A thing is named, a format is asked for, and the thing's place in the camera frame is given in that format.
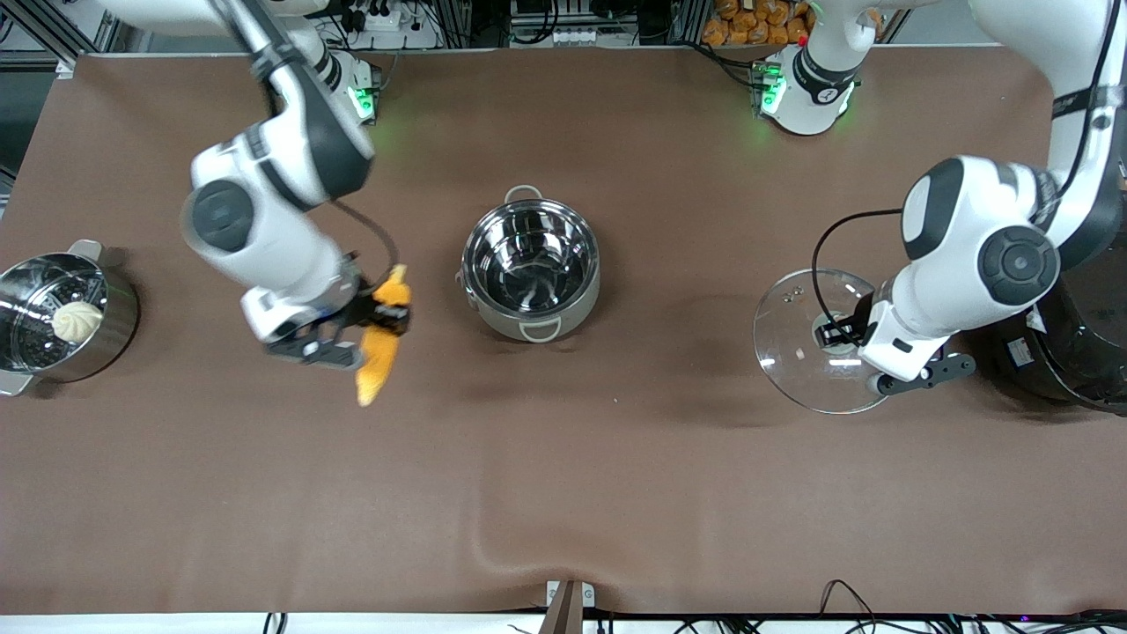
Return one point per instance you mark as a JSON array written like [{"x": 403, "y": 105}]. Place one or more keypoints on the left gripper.
[{"x": 846, "y": 329}]

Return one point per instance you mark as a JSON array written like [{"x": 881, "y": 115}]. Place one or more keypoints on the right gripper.
[{"x": 368, "y": 307}]

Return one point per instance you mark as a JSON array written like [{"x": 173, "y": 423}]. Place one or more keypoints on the yellow corn cob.
[{"x": 379, "y": 365}]

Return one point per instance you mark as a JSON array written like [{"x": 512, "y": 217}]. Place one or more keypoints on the glass pot lid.
[{"x": 792, "y": 352}]

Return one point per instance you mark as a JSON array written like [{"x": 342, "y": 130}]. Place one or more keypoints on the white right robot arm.
[{"x": 264, "y": 211}]

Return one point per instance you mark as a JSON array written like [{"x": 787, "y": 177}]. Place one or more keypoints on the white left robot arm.
[{"x": 995, "y": 246}]

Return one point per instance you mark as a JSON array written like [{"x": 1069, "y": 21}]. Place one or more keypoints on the stainless steel cooking pot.
[{"x": 577, "y": 319}]

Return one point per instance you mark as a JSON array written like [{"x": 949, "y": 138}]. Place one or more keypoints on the steel steamer pot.
[{"x": 119, "y": 321}]

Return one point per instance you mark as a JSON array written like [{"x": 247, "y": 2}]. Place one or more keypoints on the black rice cooker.
[{"x": 1083, "y": 352}]

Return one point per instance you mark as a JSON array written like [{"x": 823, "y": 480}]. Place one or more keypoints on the brown table mat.
[{"x": 616, "y": 484}]

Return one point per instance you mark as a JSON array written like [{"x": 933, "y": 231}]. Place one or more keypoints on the white power strip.
[{"x": 383, "y": 19}]

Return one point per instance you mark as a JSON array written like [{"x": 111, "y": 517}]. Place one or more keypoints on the white steamed bun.
[{"x": 77, "y": 321}]

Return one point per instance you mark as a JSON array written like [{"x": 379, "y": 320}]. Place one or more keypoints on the bag of orange snacks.
[{"x": 757, "y": 22}]

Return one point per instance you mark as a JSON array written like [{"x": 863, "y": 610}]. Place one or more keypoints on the grey metal table clamp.
[{"x": 568, "y": 603}]

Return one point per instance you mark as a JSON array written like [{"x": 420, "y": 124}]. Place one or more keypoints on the white socket bar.
[{"x": 574, "y": 36}]

